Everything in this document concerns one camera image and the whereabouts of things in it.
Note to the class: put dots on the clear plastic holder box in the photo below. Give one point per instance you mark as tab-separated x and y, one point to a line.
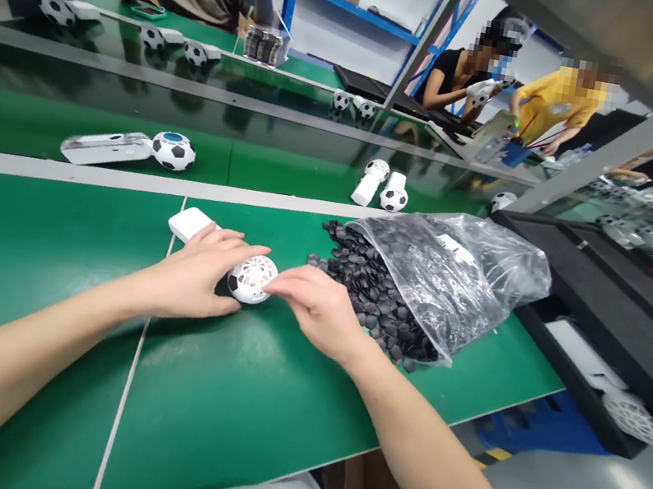
265	46

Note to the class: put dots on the black foam tray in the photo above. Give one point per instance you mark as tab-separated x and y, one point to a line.
621	319

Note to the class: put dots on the phone in teal case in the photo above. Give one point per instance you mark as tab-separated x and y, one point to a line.
148	10

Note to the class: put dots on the pile of black pentagon pieces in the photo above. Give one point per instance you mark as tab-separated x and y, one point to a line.
379	303

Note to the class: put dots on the blue tool container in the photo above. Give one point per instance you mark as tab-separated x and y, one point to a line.
516	152

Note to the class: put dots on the person's right hand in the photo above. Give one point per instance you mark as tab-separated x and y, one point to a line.
324	313

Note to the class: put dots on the football fan in clear wrap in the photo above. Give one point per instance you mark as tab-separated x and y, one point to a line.
129	149

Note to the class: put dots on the green conveyor belt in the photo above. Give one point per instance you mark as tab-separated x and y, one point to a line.
259	121

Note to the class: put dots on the football handheld fan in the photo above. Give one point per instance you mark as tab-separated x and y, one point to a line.
155	35
197	52
502	200
394	196
340	100
59	9
365	108

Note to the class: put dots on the blue metal shelf rack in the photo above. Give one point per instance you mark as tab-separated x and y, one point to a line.
366	10

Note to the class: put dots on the blue plastic crate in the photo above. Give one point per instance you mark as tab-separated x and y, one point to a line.
540	424

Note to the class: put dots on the white fan with bare head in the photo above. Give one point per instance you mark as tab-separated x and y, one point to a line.
369	186

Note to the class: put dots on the person's left hand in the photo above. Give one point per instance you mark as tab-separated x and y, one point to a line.
189	281

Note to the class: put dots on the clear plastic bag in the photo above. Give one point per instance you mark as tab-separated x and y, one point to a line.
470	281

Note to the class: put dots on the grey metal frame post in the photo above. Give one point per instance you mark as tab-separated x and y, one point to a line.
427	36

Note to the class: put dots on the clear water bottle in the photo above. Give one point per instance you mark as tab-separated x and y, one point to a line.
490	148

